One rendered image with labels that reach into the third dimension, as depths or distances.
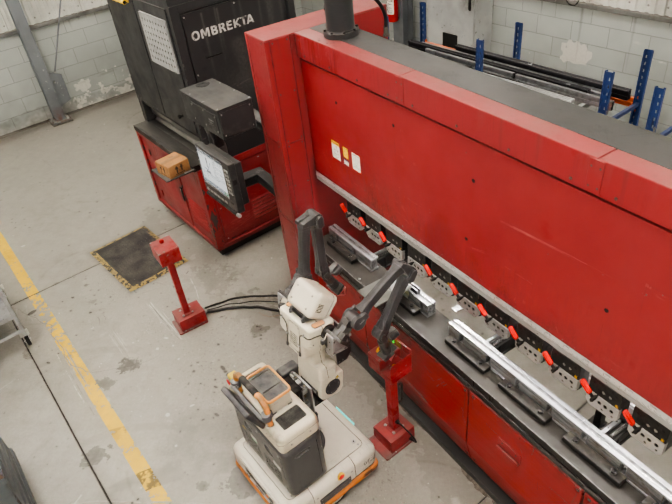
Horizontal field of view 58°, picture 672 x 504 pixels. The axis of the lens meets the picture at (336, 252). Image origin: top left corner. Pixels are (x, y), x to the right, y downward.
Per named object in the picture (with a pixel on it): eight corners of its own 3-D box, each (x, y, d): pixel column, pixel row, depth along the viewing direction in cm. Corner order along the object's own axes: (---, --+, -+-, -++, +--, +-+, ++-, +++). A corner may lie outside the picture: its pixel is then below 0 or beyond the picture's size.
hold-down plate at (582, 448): (561, 440, 278) (562, 436, 277) (569, 434, 280) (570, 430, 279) (618, 488, 257) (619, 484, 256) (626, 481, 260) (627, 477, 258)
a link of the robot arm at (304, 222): (291, 213, 312) (303, 220, 306) (312, 206, 320) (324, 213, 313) (292, 284, 336) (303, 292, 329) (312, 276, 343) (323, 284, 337)
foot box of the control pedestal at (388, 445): (366, 440, 391) (365, 429, 384) (395, 419, 402) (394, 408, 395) (387, 461, 378) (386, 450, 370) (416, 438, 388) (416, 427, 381)
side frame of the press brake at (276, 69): (298, 318, 489) (243, 32, 350) (382, 275, 522) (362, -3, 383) (314, 336, 471) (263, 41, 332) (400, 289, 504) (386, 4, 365)
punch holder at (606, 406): (584, 400, 259) (590, 374, 249) (597, 390, 262) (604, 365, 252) (615, 423, 248) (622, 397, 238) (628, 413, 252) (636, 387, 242)
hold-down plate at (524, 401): (497, 386, 306) (497, 383, 304) (505, 381, 308) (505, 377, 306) (544, 426, 285) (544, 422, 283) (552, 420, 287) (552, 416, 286)
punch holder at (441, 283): (431, 284, 328) (430, 260, 318) (442, 277, 332) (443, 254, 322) (449, 298, 318) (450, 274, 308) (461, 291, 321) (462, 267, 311)
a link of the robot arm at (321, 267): (303, 211, 317) (315, 219, 310) (312, 207, 320) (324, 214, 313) (313, 274, 343) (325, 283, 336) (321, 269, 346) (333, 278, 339)
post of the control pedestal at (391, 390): (388, 425, 384) (383, 368, 352) (394, 420, 387) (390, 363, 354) (393, 430, 381) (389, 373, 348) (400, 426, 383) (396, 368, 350)
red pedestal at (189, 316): (171, 322, 501) (142, 242, 451) (199, 309, 511) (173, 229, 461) (180, 335, 487) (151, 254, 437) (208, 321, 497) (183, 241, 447)
